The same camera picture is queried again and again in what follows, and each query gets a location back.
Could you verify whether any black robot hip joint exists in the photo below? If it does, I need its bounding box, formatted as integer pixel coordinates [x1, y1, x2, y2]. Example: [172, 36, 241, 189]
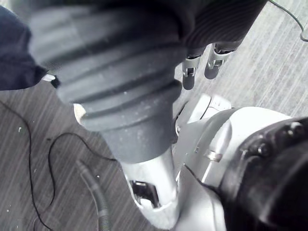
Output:
[220, 116, 308, 231]

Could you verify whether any person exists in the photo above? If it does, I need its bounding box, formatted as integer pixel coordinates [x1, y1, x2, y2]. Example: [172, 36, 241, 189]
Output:
[0, 5, 62, 91]

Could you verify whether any black corrugated hose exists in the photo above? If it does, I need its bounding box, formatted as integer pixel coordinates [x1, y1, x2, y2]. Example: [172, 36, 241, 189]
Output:
[76, 160, 114, 231]

